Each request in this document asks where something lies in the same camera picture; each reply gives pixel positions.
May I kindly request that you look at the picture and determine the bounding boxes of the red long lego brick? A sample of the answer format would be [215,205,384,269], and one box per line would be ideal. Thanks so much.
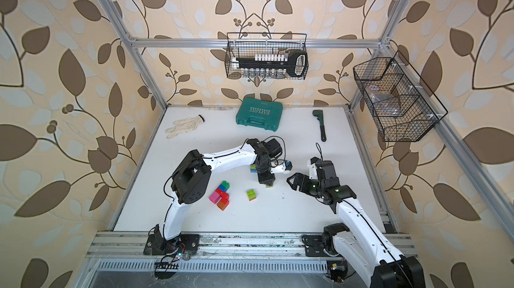
[214,188,230,204]

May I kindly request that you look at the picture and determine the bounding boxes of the pink lego brick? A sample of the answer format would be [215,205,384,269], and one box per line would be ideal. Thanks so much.
[209,191,222,204]

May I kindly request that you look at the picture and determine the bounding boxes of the lime green small lego brick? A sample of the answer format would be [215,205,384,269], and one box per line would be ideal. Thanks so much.
[246,189,256,201]

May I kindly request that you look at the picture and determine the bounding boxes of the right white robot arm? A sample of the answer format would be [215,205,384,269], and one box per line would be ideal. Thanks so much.
[287,157,426,287]

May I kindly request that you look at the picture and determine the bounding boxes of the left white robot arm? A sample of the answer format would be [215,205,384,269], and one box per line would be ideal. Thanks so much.
[155,136,293,241]

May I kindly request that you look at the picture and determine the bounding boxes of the green plastic tool case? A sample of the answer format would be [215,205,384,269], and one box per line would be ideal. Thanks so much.
[236,98,283,131]

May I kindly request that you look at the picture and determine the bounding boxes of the green black wrench tool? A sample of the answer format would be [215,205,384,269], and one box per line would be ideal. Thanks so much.
[313,109,327,142]

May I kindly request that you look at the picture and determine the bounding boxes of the small circuit board right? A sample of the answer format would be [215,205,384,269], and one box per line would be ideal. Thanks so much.
[326,260,348,283]

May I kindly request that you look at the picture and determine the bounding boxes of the small circuit board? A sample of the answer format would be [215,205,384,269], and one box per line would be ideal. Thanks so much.
[326,260,348,283]
[154,252,187,279]

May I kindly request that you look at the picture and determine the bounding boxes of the plastic bag in basket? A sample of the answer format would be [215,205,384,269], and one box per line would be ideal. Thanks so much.
[366,85,401,117]

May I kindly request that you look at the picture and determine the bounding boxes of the black white socket tool set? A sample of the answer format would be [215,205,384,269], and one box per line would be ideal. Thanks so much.
[226,51,309,79]

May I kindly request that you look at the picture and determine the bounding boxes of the small circuit board left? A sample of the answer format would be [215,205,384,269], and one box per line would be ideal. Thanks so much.
[154,252,187,279]

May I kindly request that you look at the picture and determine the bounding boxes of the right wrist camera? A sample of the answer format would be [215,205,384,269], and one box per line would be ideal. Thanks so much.
[309,157,320,180]

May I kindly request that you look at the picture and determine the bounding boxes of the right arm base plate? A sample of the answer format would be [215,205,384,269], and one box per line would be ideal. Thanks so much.
[301,232,361,257]

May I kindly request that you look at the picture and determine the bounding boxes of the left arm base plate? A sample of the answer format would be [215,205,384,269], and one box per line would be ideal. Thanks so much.
[143,234,200,256]

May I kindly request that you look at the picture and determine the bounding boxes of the black wire basket right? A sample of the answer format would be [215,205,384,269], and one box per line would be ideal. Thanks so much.
[353,51,448,142]

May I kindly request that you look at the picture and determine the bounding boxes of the black wire basket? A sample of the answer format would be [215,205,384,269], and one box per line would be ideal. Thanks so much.
[353,51,448,142]
[224,32,309,81]

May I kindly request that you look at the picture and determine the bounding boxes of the black wire basket centre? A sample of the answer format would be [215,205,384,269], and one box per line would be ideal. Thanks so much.
[224,32,309,81]

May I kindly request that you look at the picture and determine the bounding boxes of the aluminium frame top bar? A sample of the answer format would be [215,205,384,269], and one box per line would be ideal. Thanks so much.
[128,37,386,50]

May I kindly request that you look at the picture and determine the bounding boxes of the aluminium front rail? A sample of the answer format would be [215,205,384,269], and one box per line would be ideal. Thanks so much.
[86,231,335,260]

